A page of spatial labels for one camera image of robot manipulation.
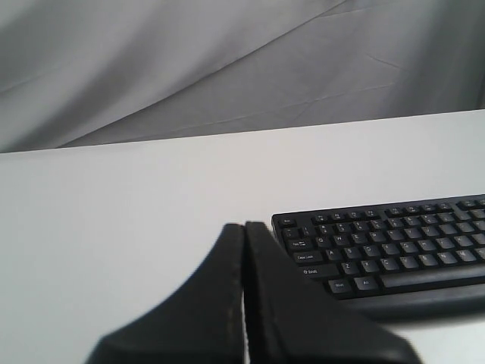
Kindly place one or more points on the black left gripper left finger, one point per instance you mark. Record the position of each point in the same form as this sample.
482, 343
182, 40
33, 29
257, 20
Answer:
201, 322

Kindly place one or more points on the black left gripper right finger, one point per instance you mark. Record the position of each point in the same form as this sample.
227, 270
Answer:
290, 319

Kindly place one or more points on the black Acer keyboard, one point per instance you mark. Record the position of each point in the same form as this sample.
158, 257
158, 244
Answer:
402, 260

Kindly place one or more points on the grey backdrop cloth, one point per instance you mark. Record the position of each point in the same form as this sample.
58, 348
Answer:
82, 73

